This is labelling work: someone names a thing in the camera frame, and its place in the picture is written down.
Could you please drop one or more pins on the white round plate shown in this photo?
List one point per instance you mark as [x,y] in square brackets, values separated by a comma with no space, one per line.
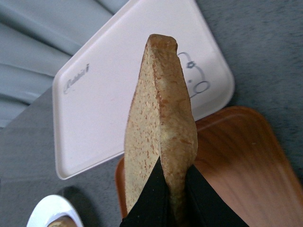
[51,208]

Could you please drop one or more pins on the toasted bread slice top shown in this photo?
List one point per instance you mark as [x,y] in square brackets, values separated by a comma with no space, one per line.
[160,127]

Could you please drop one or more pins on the pink rabbit tray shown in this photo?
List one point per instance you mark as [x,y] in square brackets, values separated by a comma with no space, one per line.
[92,92]

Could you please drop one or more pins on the brown wooden tray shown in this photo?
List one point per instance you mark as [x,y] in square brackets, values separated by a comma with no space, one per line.
[241,159]

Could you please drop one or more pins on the bottom bread slice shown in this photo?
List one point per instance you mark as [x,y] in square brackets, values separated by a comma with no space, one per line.
[63,222]

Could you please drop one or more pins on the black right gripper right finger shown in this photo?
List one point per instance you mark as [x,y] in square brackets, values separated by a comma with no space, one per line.
[206,208]

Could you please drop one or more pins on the grey-white curtain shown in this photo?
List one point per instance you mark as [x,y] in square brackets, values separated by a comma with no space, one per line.
[37,37]

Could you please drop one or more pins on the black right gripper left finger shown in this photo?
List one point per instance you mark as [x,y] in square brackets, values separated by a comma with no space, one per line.
[152,209]

